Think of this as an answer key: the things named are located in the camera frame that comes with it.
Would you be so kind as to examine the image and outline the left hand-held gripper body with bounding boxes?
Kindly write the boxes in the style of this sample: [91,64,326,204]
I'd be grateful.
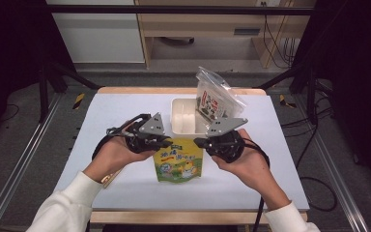
[125,112,172,155]

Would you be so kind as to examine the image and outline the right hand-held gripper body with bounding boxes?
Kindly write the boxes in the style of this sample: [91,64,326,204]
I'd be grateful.
[202,117,249,164]

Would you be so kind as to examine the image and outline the yellow printed stand-up pouch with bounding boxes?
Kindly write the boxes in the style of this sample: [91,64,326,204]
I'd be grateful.
[152,137,205,185]

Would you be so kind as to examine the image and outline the white plastic container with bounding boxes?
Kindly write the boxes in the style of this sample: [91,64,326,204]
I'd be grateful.
[170,97,240,140]

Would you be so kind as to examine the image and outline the clear bag of dark seaweed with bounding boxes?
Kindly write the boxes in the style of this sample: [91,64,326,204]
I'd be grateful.
[195,66,247,126]

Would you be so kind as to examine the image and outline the person's right hand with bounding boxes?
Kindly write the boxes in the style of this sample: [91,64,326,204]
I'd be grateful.
[210,128,292,211]

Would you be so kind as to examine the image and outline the person's left hand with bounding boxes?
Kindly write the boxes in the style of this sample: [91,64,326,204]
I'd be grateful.
[82,120,157,184]

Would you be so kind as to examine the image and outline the white table mat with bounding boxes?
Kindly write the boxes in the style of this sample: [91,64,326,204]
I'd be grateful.
[55,93,311,213]

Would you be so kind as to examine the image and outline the yellow black floor tape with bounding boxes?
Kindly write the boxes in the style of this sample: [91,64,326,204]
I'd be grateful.
[71,92,87,111]
[277,94,298,110]

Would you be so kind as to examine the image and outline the dark chair base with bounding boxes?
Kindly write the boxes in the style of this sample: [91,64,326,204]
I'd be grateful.
[158,36,196,45]

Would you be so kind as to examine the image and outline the black metal stand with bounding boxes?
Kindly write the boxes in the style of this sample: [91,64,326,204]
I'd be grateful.
[256,60,321,126]
[38,60,101,124]

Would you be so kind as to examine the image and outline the white cabinet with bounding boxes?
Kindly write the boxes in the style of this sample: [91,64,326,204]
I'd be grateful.
[45,0,146,64]

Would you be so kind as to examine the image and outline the grey rectangular panel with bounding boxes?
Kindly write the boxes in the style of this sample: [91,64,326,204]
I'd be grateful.
[233,27,262,37]

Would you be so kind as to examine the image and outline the light wooden desk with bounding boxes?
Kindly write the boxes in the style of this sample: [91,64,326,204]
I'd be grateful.
[133,0,317,70]

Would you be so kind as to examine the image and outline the black horizontal metal bar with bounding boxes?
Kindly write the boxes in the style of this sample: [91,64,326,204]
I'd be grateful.
[43,4,317,16]

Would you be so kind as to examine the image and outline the dark curtain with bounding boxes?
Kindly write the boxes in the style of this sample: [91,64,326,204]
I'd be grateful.
[0,0,77,148]
[289,0,371,197]

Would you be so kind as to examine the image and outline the left hand-held gripper black cable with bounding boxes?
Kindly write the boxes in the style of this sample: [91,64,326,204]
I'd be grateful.
[91,112,153,161]

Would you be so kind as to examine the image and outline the hand-held gripper black cable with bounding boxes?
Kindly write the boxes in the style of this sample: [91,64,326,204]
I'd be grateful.
[241,137,271,232]
[91,112,153,161]

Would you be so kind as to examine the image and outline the right hand-held gripper black cable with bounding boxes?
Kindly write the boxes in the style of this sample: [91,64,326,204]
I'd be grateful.
[241,137,271,232]

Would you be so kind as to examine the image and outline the black floor cables bundle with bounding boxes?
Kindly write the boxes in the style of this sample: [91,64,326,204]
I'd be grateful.
[279,78,336,163]

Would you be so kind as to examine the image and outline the black hanging desk cables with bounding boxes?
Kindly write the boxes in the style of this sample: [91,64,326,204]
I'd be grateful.
[262,1,297,70]

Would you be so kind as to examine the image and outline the aluminium floor rail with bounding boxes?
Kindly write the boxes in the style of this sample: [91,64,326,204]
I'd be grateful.
[0,93,63,232]
[294,94,370,232]

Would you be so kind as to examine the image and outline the black looped floor cable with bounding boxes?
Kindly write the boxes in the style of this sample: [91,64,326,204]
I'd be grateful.
[297,175,339,214]

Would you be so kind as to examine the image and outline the thin black floor cable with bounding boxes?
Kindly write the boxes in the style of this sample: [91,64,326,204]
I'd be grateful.
[0,102,20,124]

